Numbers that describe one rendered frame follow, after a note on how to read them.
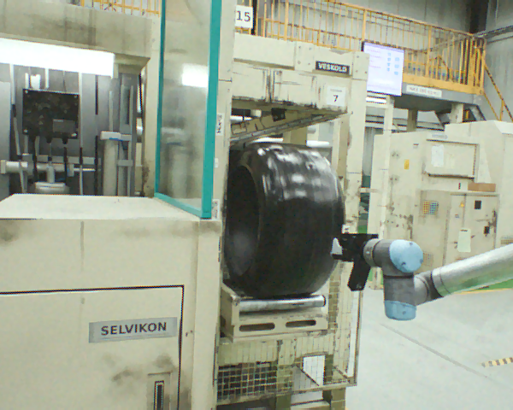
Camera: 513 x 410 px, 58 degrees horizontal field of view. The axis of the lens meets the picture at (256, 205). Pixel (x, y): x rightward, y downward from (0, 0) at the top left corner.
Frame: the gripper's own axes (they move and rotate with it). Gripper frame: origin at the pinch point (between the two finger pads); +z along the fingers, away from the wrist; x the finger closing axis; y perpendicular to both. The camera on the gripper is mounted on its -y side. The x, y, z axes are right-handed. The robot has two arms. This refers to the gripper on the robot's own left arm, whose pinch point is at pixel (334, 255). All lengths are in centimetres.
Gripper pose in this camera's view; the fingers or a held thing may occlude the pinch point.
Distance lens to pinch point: 145.4
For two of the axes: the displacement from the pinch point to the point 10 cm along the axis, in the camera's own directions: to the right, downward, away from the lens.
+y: 0.1, -10.0, 0.4
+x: -9.3, -0.2, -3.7
